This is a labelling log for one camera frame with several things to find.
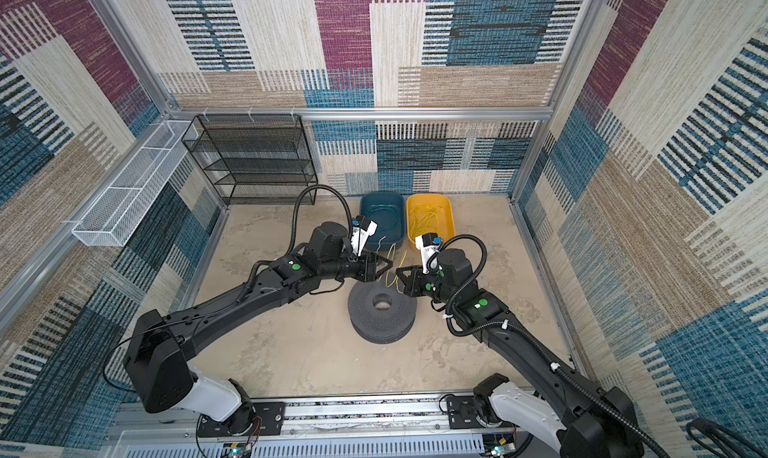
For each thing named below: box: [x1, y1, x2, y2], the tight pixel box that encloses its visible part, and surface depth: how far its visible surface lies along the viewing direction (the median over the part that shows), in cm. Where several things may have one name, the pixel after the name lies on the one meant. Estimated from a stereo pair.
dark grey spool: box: [348, 280, 418, 344], surface depth 88 cm
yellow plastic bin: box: [406, 193, 455, 250], surface depth 113 cm
